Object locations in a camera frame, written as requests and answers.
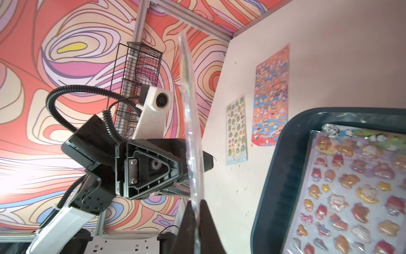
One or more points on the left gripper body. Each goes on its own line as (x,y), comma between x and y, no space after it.
(133,169)

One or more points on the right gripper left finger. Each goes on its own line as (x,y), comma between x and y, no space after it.
(185,240)

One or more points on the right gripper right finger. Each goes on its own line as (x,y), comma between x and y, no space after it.
(210,240)

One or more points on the purple dark-edged sticker sheet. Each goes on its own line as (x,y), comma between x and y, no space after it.
(193,136)

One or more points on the teal storage box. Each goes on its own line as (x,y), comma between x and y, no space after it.
(282,182)

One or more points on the red blue sticker sheet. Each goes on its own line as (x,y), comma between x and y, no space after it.
(270,106)

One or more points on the lilac bear sticker sheet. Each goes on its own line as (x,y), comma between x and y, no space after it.
(352,198)

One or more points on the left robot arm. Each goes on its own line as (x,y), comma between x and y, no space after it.
(72,214)

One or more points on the left black wire basket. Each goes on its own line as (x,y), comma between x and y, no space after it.
(141,70)

